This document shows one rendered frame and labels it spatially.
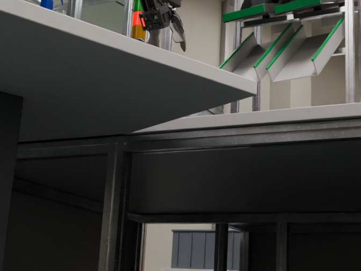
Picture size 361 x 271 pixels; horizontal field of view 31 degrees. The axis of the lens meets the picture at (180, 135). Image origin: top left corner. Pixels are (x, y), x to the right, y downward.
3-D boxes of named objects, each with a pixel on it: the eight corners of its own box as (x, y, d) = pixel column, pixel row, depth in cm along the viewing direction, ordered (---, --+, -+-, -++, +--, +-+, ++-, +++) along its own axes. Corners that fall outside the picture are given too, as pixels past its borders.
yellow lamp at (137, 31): (140, 37, 211) (141, 23, 212) (127, 40, 213) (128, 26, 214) (147, 43, 215) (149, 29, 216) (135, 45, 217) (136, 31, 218)
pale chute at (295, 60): (318, 75, 158) (313, 59, 156) (271, 83, 165) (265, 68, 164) (349, 29, 178) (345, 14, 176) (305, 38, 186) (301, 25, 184)
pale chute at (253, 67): (260, 81, 164) (254, 65, 163) (217, 89, 172) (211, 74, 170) (296, 36, 185) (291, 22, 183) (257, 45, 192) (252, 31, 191)
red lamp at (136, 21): (141, 23, 212) (142, 9, 213) (128, 26, 214) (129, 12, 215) (149, 29, 216) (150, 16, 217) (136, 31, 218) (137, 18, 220)
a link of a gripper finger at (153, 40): (142, 58, 192) (144, 29, 187) (150, 51, 197) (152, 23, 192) (151, 61, 191) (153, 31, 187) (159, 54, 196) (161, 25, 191)
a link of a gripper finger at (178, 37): (178, 57, 187) (160, 30, 186) (186, 50, 192) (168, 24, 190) (186, 52, 186) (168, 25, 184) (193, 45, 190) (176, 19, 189)
